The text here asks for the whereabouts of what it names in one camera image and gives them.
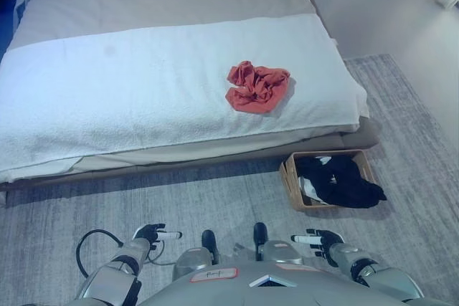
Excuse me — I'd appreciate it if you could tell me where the grey robot torso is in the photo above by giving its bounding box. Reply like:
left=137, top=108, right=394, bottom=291
left=138, top=261, right=448, bottom=306

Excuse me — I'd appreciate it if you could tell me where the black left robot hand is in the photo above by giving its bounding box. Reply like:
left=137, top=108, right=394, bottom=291
left=132, top=223, right=183, bottom=252

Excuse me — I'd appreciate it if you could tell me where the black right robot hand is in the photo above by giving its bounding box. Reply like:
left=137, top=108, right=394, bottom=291
left=290, top=228, right=346, bottom=259

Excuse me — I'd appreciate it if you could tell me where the grey duvet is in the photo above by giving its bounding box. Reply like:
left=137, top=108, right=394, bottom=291
left=6, top=0, right=318, bottom=53

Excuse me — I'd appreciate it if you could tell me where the silver right robot leg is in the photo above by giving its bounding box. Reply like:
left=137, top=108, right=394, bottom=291
left=252, top=221, right=306, bottom=268

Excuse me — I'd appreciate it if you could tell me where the silver robot leg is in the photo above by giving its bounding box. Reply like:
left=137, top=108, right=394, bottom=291
left=252, top=221, right=306, bottom=268
left=172, top=229, right=220, bottom=282

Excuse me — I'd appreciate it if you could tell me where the silver left robot leg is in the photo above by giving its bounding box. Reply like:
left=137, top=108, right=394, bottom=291
left=172, top=229, right=220, bottom=282

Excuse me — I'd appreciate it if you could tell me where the black garment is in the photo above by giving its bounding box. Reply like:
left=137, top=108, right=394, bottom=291
left=296, top=155, right=389, bottom=210

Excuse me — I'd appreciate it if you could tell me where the thick black wrist cable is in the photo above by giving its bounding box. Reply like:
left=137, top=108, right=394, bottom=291
left=75, top=229, right=125, bottom=279

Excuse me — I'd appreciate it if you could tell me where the beige bed base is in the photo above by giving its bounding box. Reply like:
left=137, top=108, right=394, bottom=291
left=0, top=118, right=382, bottom=192

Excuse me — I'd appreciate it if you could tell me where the woven wicker basket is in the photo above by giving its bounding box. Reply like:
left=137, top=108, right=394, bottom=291
left=279, top=148, right=382, bottom=212

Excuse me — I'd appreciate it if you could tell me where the red garment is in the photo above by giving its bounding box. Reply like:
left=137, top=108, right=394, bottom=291
left=224, top=60, right=292, bottom=115

